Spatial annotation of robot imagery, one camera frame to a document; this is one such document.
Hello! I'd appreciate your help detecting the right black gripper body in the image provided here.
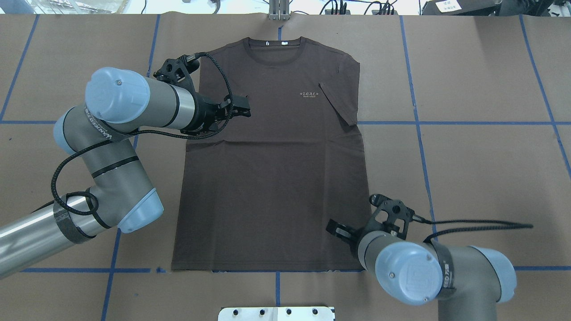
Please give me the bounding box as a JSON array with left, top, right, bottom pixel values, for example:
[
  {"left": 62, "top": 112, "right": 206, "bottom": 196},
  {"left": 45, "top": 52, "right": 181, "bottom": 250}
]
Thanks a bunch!
[{"left": 341, "top": 227, "right": 363, "bottom": 250}]

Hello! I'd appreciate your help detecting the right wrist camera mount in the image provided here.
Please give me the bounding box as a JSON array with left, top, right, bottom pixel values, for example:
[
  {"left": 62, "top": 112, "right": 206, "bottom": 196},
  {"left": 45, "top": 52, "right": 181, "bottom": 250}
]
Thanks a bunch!
[{"left": 367, "top": 194, "right": 415, "bottom": 240}]

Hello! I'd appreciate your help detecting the dark brown t-shirt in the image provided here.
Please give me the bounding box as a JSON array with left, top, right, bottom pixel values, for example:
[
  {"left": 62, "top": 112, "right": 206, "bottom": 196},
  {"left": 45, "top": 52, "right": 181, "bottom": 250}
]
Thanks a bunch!
[{"left": 171, "top": 37, "right": 370, "bottom": 272}]

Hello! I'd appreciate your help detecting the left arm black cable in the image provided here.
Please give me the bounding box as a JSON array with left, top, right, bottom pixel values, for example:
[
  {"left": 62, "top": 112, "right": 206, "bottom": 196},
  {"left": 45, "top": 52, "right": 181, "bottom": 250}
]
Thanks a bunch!
[{"left": 51, "top": 53, "right": 234, "bottom": 216}]

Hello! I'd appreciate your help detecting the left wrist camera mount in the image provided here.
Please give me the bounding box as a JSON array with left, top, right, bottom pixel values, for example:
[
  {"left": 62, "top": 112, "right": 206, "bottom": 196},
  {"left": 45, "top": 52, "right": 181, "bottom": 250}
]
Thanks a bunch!
[{"left": 153, "top": 55, "right": 200, "bottom": 87}]

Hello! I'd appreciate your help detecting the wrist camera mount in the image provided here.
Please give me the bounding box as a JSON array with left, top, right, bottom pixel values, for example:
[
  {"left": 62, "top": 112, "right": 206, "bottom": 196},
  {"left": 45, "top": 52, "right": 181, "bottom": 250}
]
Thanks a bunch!
[
  {"left": 153, "top": 55, "right": 200, "bottom": 87},
  {"left": 367, "top": 194, "right": 415, "bottom": 240}
]

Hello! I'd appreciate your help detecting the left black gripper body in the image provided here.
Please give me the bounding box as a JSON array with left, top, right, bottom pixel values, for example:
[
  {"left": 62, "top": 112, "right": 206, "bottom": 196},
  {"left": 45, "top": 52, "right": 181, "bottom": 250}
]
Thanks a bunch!
[{"left": 194, "top": 99, "right": 237, "bottom": 136}]

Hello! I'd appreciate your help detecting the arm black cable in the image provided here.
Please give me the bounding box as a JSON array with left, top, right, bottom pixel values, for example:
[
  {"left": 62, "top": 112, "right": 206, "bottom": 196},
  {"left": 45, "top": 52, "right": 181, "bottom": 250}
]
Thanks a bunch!
[
  {"left": 51, "top": 53, "right": 234, "bottom": 216},
  {"left": 413, "top": 214, "right": 534, "bottom": 243}
]

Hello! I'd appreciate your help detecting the white metal base plate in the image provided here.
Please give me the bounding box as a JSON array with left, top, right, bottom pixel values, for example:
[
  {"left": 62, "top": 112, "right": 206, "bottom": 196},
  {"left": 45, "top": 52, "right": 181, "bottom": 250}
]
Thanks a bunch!
[{"left": 218, "top": 305, "right": 336, "bottom": 321}]

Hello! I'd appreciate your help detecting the aluminium frame post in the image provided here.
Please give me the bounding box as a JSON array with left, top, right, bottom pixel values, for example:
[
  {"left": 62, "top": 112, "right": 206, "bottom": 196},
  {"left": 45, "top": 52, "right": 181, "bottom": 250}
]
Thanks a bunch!
[{"left": 266, "top": 0, "right": 291, "bottom": 21}]

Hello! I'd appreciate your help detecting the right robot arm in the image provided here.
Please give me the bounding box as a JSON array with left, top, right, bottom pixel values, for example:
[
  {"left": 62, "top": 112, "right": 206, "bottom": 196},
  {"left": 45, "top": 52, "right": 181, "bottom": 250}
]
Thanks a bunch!
[{"left": 326, "top": 220, "right": 517, "bottom": 321}]

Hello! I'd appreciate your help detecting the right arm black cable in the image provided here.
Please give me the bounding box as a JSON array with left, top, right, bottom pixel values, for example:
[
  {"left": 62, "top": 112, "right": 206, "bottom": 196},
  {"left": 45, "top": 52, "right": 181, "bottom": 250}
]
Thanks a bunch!
[{"left": 413, "top": 214, "right": 534, "bottom": 243}]

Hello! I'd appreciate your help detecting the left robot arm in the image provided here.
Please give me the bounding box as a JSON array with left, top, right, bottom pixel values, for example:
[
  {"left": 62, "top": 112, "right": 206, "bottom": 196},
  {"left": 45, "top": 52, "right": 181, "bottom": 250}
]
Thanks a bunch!
[{"left": 0, "top": 63, "right": 251, "bottom": 278}]

